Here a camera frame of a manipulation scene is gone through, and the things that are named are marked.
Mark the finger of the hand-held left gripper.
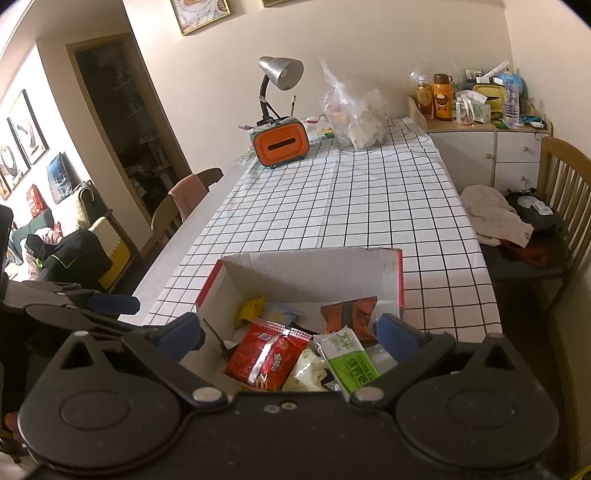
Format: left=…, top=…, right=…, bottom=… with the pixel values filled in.
left=44, top=282, right=141, bottom=315
left=25, top=302, right=139, bottom=344

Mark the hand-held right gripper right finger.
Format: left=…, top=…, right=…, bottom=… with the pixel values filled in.
left=348, top=313, right=520, bottom=409

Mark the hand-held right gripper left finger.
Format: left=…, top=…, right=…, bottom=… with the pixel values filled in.
left=48, top=311, right=232, bottom=409

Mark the orange brown snack packet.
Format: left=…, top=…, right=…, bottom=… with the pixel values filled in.
left=320, top=295, right=379, bottom=347

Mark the green snack packet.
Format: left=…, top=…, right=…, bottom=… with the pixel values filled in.
left=314, top=325, right=382, bottom=402

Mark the yellow orange snack packet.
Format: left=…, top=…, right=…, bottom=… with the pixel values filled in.
left=235, top=295, right=266, bottom=328

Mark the red snack packet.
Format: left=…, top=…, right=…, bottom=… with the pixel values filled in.
left=225, top=318, right=312, bottom=388

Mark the cream white snack packet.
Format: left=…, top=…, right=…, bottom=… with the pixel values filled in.
left=281, top=346, right=331, bottom=393

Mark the light blue snack packet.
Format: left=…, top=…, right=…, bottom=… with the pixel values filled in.
left=265, top=302, right=303, bottom=326

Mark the white red-edged cardboard box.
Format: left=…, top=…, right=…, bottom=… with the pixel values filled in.
left=178, top=247, right=404, bottom=393

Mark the yellow white blanket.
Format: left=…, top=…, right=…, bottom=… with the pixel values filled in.
left=88, top=216, right=132, bottom=289

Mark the black jacket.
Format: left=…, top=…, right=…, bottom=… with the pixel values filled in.
left=25, top=228, right=114, bottom=291

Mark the red cushion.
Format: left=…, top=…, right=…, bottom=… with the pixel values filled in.
left=25, top=185, right=44, bottom=217

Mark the pink cloth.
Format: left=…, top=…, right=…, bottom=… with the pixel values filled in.
left=168, top=174, right=209, bottom=222

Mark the white black-checked tablecloth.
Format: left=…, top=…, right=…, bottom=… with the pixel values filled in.
left=139, top=115, right=504, bottom=337

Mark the blue cushion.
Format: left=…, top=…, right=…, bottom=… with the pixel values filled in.
left=46, top=152, right=77, bottom=204

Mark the white cabinet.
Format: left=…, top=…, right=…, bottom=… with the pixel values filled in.
left=427, top=124, right=552, bottom=190

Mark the black framed picture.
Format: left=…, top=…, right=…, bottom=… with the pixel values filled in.
left=7, top=90, right=49, bottom=167

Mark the clear plastic bag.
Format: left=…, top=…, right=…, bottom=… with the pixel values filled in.
left=321, top=58, right=389, bottom=149

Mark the orange teal tissue box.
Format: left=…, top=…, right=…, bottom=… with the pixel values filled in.
left=249, top=117, right=311, bottom=169

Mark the green yellow flat box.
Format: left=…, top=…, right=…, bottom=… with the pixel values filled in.
left=305, top=117, right=334, bottom=141

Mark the wooden slat-back chair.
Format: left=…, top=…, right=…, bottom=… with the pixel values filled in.
left=480, top=136, right=591, bottom=315

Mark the small white gift bag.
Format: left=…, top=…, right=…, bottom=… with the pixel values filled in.
left=455, top=91, right=491, bottom=125

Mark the amber bottle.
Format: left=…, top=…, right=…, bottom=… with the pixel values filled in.
left=416, top=76, right=435, bottom=116

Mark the orange bottle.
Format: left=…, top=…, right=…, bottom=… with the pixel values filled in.
left=431, top=73, right=455, bottom=121

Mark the clear water bottle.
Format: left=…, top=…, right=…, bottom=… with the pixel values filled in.
left=503, top=80, right=522, bottom=127

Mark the yellow green tissue box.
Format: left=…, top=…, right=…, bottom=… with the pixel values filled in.
left=472, top=83, right=506, bottom=114

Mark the blue globe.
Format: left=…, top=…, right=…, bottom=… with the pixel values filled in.
left=501, top=69, right=528, bottom=100

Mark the silver desk lamp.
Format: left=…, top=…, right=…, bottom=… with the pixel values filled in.
left=257, top=56, right=304, bottom=125

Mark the white tube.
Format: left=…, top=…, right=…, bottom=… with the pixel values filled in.
left=480, top=59, right=511, bottom=79

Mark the gold framed picture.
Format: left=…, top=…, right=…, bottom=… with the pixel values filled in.
left=171, top=0, right=232, bottom=36

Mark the wooden doorway frame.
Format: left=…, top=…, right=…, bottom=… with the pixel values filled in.
left=67, top=32, right=192, bottom=222

